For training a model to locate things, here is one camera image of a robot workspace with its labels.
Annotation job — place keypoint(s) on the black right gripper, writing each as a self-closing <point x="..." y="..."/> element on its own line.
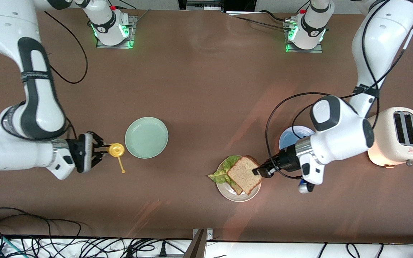
<point x="78" y="151"/>

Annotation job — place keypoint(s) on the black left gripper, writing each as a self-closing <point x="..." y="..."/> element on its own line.
<point x="286" y="160"/>

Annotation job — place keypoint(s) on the yellow mustard squeeze bottle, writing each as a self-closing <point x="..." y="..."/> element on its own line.
<point x="116" y="149"/>

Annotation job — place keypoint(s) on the brown bread slice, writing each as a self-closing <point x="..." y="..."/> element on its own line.
<point x="237" y="189"/>
<point x="244" y="175"/>

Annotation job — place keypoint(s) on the green lettuce leaf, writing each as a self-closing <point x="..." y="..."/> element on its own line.
<point x="224" y="168"/>

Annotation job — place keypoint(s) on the beige plate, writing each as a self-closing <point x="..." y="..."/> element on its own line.
<point x="228" y="195"/>

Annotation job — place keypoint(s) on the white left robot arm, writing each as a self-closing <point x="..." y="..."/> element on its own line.
<point x="339" y="136"/>

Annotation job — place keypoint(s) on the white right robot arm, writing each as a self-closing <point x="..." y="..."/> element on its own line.
<point x="5" y="21"/>

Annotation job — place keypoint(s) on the blue plate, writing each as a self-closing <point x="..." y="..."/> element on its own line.
<point x="292" y="138"/>

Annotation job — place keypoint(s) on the mint green plate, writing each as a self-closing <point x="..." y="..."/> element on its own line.
<point x="146" y="138"/>

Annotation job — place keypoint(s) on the black power plug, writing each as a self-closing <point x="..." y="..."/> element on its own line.
<point x="162" y="251"/>

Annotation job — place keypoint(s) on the white two-slot toaster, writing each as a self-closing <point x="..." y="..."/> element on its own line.
<point x="400" y="143"/>

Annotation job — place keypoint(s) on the aluminium frame post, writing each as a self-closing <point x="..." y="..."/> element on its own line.
<point x="197" y="247"/>

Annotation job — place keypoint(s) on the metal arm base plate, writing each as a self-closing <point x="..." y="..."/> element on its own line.
<point x="133" y="34"/>
<point x="319" y="50"/>

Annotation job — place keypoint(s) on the black equipment frame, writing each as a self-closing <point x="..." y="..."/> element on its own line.
<point x="246" y="4"/>

